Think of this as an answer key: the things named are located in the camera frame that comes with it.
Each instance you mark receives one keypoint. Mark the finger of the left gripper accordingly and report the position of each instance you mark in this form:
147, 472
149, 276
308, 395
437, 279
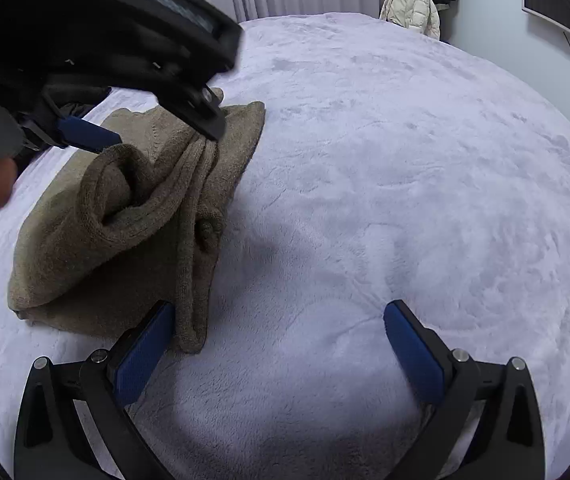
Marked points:
86, 136
199, 109

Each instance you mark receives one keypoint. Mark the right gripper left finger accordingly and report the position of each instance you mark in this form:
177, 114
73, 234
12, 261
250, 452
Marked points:
50, 442

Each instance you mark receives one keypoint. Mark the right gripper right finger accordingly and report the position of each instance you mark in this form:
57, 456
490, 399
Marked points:
508, 440

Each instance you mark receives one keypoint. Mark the brown knit sweater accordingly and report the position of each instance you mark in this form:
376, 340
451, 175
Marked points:
140, 222

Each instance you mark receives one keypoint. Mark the cream puffer jacket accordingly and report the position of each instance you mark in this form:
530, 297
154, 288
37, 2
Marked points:
421, 16

